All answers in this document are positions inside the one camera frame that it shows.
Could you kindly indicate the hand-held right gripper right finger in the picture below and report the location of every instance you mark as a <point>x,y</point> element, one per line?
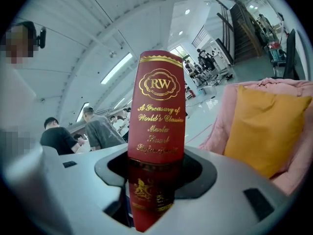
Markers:
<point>198,177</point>

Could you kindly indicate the green cart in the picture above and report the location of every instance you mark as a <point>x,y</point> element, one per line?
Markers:
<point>277,55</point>

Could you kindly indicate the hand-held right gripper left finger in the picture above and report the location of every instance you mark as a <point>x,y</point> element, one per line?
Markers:
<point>113,170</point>

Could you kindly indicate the pink sofa cover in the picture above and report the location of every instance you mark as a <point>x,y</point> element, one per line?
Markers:
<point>291,160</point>

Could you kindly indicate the red book with gold print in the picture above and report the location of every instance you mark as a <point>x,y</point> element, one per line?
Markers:
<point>157,121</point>

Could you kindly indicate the yellow cushion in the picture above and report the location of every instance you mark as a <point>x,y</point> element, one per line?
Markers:
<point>262,128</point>

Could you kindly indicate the long ceiling light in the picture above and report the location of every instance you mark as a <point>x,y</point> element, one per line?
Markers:
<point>82,112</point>
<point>117,68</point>

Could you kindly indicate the dark wooden staircase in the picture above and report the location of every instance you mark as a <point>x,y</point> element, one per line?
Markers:
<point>244,33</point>

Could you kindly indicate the black head-worn camera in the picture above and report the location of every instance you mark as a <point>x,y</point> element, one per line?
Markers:
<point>42,40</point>

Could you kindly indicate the person's head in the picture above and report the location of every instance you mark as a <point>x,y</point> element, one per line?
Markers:
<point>19,44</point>

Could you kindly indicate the black monitor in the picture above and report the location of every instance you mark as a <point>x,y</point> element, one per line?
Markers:
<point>291,57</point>

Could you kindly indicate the person's light shirt torso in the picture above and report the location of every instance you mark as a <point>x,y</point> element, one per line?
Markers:
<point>17,101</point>

